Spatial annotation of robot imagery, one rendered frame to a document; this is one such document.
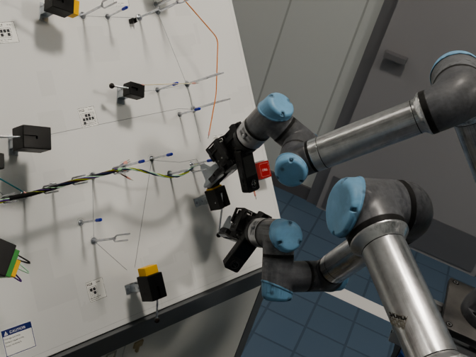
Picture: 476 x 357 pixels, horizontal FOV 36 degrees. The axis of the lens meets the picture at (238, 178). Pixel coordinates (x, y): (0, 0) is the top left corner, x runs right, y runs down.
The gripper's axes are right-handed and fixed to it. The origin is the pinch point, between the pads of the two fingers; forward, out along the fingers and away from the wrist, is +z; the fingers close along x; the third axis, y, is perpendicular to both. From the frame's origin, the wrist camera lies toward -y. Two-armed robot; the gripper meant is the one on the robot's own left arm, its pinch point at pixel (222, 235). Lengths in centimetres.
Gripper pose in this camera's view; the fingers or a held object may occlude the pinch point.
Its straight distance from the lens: 199.7
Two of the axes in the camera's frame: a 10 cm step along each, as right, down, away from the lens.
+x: -8.1, -4.3, -3.9
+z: -4.4, 0.1, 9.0
